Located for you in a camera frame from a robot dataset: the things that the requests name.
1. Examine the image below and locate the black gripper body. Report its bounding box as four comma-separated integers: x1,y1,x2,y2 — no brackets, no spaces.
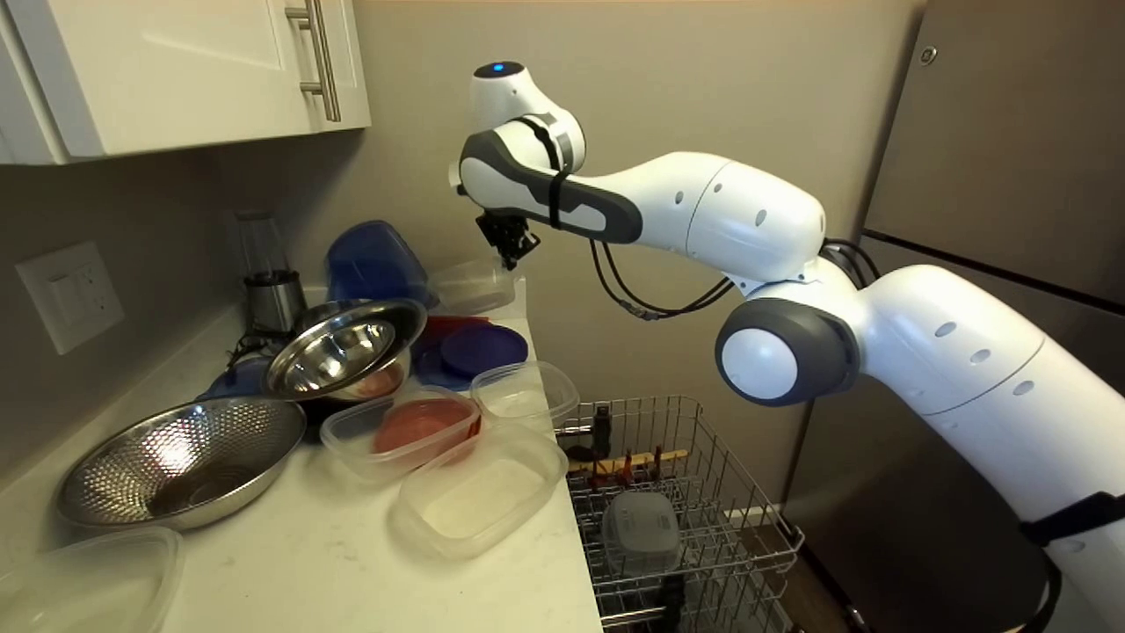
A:
473,205,546,258

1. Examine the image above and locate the clear plastic bowl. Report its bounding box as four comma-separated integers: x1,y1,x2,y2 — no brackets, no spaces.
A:
428,254,525,319

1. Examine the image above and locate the copper coloured bowl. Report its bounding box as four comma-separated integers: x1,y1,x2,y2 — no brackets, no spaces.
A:
333,360,413,408

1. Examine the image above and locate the shiny steel mixing bowl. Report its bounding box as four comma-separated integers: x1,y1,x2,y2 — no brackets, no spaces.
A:
265,299,428,405

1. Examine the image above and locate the red plastic bowl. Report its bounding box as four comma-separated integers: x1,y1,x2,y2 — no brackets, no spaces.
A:
368,394,485,463

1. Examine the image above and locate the black bottle in rack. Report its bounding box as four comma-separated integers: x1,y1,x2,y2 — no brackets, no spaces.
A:
586,400,618,463

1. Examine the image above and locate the clear container holding red bowl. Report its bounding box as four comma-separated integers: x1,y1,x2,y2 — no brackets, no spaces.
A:
317,391,494,491

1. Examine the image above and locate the dark blue round lid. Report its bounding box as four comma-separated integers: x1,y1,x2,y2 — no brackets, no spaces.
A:
407,312,530,394

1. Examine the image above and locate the tall blue plastic container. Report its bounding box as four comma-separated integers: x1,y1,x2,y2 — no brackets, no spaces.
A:
323,218,442,315

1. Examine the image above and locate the clear round plastic container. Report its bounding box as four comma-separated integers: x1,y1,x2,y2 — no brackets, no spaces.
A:
469,360,586,431

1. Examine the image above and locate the blender with steel base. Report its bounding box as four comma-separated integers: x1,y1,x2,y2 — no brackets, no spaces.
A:
225,208,312,343

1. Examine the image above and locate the clear rectangular plastic container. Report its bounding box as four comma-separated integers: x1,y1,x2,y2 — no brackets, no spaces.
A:
388,431,572,565

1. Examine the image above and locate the small blue plastic container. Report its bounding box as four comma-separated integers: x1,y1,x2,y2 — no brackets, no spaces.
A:
203,355,283,405

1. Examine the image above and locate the frosted grey plastic container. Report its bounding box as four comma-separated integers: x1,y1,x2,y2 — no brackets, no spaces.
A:
599,485,686,579

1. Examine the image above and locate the white cabinet door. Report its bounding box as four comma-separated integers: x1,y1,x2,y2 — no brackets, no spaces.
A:
0,0,377,172

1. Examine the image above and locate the steel mesh colander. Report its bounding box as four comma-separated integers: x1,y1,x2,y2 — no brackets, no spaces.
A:
57,394,309,537

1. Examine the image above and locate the stainless steel refrigerator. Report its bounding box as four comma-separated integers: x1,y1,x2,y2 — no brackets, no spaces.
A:
777,0,1125,633

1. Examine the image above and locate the large clear plastic tub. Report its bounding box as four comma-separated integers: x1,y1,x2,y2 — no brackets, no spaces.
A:
0,524,191,633

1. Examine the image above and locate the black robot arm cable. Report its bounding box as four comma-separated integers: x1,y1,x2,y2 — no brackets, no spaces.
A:
583,232,886,322

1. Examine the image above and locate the steel cabinet handle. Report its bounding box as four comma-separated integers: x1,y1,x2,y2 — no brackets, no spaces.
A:
283,0,344,125

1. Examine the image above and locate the wire dishwasher rack with tines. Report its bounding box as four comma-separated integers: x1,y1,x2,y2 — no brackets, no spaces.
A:
559,394,812,633

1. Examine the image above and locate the white wall outlet plate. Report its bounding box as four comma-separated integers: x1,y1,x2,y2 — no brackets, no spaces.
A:
12,239,129,360

